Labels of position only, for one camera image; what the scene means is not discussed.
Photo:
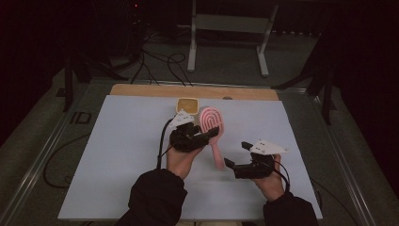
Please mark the white table mat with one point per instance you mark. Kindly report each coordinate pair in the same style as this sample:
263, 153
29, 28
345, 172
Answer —
125, 157

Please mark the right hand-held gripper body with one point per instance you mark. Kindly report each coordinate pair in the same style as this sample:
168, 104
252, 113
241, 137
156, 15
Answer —
255, 168

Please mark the cream square cup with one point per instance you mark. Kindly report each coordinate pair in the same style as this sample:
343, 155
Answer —
187, 106

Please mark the black stand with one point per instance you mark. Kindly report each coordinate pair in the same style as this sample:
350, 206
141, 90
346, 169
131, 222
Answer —
68, 84
327, 94

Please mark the grey metal stand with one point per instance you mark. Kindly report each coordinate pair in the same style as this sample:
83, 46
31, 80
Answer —
230, 23

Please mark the person's right hand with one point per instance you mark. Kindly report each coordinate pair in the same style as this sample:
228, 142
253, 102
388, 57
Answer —
271, 186

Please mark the person's left hand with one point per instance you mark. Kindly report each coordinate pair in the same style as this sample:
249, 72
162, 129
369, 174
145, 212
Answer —
180, 163

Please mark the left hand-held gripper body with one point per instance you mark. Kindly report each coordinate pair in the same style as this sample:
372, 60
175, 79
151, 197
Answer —
186, 141

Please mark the pink hairbrush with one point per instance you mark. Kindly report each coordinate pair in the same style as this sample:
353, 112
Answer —
211, 121

